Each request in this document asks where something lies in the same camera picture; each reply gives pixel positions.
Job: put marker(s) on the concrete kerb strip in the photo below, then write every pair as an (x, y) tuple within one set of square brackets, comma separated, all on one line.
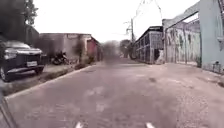
[(36, 80)]

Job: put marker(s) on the motorcycle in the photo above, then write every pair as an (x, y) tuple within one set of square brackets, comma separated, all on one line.
[(60, 58)]

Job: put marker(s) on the robot's own part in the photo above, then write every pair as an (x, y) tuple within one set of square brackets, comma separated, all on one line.
[(150, 125), (78, 125)]

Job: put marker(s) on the low grey building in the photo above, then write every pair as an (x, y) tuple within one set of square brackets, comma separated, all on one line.
[(63, 43)]

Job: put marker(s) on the red building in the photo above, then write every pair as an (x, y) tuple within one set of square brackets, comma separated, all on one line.
[(94, 49)]

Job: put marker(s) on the dark fenced building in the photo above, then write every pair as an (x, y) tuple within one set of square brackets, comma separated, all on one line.
[(148, 46)]

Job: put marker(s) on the grey asphalt road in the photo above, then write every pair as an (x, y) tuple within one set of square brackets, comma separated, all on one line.
[(123, 96)]

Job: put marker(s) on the dark blue car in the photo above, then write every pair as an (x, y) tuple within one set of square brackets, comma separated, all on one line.
[(18, 60)]

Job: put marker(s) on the utility pole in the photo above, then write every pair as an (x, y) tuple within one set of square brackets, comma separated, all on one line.
[(132, 30)]

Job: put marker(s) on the dark tree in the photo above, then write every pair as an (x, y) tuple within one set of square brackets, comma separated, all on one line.
[(15, 18)]

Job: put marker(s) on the pale wall with gate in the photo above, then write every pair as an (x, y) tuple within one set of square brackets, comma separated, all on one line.
[(196, 40)]

